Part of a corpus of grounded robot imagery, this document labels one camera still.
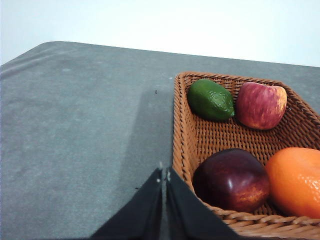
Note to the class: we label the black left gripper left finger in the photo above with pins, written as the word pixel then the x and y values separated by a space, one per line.
pixel 141 217

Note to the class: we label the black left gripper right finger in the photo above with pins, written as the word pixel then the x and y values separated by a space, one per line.
pixel 188 218

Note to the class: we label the orange mandarin fruit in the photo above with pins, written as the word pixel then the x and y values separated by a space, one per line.
pixel 294 180

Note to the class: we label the green lime fruit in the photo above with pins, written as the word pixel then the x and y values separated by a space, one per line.
pixel 211 100

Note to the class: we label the red yellow apple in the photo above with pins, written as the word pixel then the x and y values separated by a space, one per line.
pixel 260 106

